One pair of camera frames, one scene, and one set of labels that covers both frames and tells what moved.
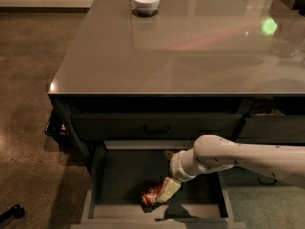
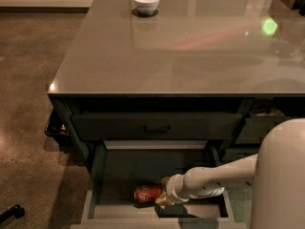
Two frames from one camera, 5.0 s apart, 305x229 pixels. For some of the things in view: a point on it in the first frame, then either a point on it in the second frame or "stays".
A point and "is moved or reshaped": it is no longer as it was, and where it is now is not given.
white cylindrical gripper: [176, 166] to [172, 188]
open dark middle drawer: [120, 171] stays
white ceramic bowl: [146, 3] stays
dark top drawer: [154, 126] stays
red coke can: [151, 196] is moved or reshaped
